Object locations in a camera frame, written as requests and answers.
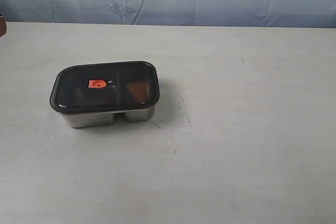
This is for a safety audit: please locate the dark transparent lunch box lid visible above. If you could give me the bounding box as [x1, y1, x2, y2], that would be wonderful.
[49, 60, 161, 116]

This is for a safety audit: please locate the stainless steel lunch box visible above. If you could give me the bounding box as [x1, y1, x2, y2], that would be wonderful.
[49, 60, 161, 129]

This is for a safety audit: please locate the yellow cheese wedge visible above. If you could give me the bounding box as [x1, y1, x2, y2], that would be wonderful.
[126, 82, 150, 104]

